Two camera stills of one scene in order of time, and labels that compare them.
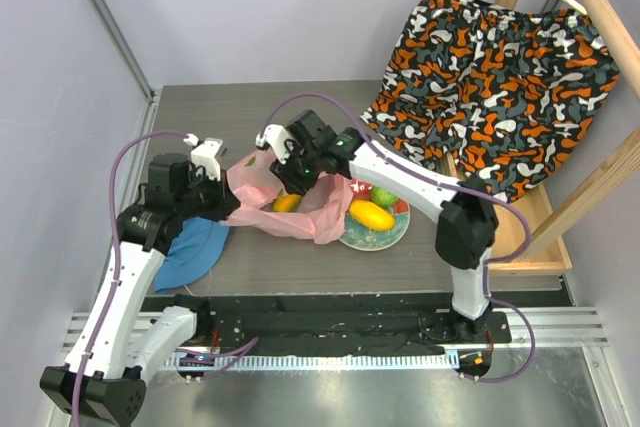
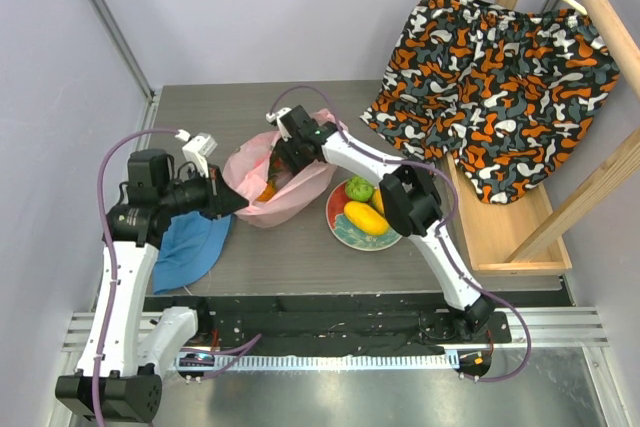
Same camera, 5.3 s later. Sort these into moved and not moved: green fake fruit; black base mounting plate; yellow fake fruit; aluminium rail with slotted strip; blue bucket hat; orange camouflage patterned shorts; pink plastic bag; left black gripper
Moved: pink plastic bag; green fake fruit; yellow fake fruit
Not moved: black base mounting plate; blue bucket hat; orange camouflage patterned shorts; left black gripper; aluminium rail with slotted strip
